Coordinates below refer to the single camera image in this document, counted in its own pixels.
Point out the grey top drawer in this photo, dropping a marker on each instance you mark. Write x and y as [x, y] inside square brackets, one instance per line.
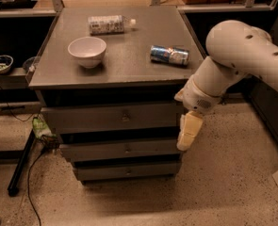
[97, 118]

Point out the small clear glass bowl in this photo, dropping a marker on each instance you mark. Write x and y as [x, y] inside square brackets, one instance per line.
[31, 64]

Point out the grey left shelf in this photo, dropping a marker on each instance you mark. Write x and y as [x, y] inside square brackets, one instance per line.
[15, 79]

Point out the black metal table leg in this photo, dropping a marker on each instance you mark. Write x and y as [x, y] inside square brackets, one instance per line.
[13, 184]

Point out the clear plastic water bottle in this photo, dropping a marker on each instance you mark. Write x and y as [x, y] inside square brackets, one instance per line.
[112, 24]

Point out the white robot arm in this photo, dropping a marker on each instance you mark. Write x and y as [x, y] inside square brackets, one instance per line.
[235, 49]

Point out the white ceramic bowl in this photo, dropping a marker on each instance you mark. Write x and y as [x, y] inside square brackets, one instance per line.
[87, 52]

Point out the grey drawer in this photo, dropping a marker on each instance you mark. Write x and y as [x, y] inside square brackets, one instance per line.
[97, 118]
[118, 149]
[127, 171]

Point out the grey drawer cabinet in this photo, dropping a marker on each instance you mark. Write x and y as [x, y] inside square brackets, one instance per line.
[126, 76]

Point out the grey middle drawer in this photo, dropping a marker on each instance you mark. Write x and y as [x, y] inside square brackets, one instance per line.
[118, 149]

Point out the green snack bag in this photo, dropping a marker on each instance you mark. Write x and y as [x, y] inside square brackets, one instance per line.
[43, 133]

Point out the blue patterned bowl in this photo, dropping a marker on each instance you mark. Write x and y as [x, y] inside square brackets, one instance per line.
[5, 63]

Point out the grey bottom drawer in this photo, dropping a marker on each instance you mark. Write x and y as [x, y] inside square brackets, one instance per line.
[127, 171]

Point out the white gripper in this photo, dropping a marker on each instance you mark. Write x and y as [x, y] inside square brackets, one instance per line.
[196, 98]

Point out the blue soda can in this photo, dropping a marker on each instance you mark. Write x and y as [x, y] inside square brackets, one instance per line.
[169, 55]

